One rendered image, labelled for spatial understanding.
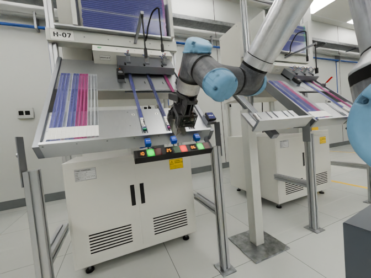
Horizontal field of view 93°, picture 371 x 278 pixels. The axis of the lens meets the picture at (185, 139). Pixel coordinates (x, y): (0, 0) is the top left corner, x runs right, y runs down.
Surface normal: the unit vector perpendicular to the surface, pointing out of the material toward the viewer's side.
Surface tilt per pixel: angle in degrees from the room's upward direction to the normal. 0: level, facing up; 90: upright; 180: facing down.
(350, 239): 90
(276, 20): 105
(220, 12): 90
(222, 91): 135
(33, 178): 90
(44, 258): 90
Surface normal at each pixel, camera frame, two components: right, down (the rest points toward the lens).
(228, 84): 0.45, 0.70
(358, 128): -0.81, 0.22
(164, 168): 0.37, 0.01
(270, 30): -0.62, 0.34
